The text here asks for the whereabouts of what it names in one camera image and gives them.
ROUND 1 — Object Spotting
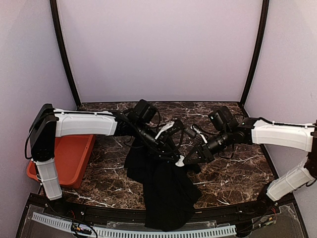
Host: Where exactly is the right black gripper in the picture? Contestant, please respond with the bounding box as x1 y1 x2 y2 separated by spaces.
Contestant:
183 127 232 164

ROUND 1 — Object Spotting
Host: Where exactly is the black t-shirt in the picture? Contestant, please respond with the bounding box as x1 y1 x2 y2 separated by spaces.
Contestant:
124 139 202 232

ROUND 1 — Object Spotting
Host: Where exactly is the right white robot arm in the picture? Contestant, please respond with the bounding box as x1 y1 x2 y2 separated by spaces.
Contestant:
183 106 317 215

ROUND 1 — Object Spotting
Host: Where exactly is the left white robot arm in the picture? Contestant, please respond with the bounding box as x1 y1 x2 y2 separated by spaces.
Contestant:
24 99 180 216

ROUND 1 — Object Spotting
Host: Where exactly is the orange plastic bin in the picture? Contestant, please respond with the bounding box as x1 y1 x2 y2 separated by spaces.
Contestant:
32 135 96 189

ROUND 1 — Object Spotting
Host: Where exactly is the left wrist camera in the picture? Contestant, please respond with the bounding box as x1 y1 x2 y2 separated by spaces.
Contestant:
155 120 184 140

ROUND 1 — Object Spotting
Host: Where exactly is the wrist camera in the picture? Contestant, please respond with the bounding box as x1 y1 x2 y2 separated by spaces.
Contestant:
155 120 184 140
184 125 207 144

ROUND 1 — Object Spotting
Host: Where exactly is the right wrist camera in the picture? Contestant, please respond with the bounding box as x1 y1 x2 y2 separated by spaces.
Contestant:
184 125 207 144

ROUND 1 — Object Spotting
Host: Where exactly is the white slotted cable duct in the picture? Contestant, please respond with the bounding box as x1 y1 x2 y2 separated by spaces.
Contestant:
31 212 237 238

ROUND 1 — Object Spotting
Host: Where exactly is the black front rail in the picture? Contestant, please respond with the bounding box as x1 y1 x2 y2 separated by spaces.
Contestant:
27 193 291 227

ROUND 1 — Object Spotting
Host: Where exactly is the right black frame post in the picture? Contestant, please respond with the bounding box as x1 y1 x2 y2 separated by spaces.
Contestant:
239 0 270 107

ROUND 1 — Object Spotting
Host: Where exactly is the black frame post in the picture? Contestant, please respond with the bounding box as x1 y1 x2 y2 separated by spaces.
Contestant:
239 0 270 107
50 0 82 108

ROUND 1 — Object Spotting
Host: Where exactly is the left black frame post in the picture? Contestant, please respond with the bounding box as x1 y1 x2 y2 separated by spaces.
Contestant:
50 0 82 108

